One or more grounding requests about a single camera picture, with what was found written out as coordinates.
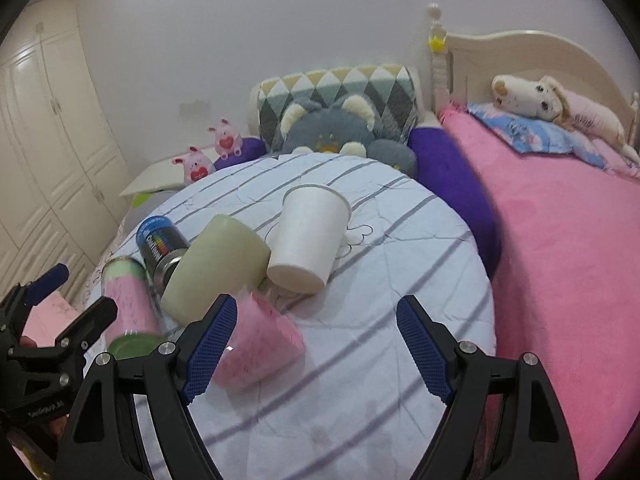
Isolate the white paper cup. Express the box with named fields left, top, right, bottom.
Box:
left=267, top=184, right=352, bottom=295

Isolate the clear pink plastic cup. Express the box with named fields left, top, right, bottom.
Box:
left=212, top=289, right=305, bottom=390

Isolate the pale green matte cup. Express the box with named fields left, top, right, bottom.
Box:
left=160, top=214, right=271, bottom=326

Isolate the pink embroidered quilt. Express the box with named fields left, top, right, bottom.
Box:
left=24, top=292, right=79, bottom=347

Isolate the pink green labelled can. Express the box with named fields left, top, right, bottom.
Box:
left=101, top=257, right=163, bottom=360

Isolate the cream wardrobe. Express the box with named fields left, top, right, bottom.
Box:
left=1, top=0, right=131, bottom=309

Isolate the blue black CoolTowel can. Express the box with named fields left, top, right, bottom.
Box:
left=136, top=216, right=190, bottom=296

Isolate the grey sun pattern pillow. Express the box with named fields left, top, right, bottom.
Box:
left=131, top=192, right=158, bottom=209

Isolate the pink fleece bedspread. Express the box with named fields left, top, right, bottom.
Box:
left=439, top=105, right=639, bottom=479

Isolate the white flat board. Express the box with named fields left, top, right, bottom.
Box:
left=119, top=157, right=186, bottom=197

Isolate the pink pig plush front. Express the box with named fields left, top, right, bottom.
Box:
left=171, top=145, right=216, bottom=185

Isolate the pink pig plush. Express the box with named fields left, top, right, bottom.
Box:
left=171, top=145, right=216, bottom=185
left=207, top=118, right=243, bottom=160

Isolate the pink pig plush rear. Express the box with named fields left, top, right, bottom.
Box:
left=207, top=118, right=243, bottom=160

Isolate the grey bear plush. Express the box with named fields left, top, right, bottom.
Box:
left=278, top=94, right=418, bottom=178

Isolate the purple blanket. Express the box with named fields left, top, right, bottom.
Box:
left=214, top=126, right=502, bottom=280

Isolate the blue floral pillow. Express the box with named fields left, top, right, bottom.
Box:
left=466, top=102, right=606, bottom=169

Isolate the cream dog plush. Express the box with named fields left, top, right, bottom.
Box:
left=491, top=75, right=639, bottom=164

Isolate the diamond pattern pillow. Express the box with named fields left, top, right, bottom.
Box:
left=247, top=64, right=423, bottom=150

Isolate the cream wooden headboard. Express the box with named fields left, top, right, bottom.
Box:
left=426, top=3, right=639, bottom=145

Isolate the yellow star ornament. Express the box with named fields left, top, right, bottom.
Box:
left=427, top=36, right=446, bottom=53

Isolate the white wall outlet plate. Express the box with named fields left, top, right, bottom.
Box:
left=179, top=100, right=210, bottom=120

